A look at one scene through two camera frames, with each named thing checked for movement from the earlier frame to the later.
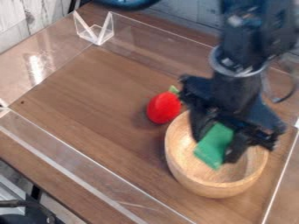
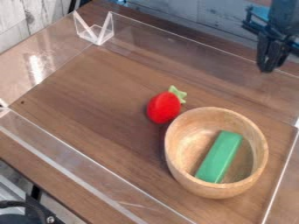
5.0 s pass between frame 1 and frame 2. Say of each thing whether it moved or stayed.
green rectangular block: moved
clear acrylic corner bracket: stayed
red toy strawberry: stayed
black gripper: moved
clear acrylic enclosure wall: stayed
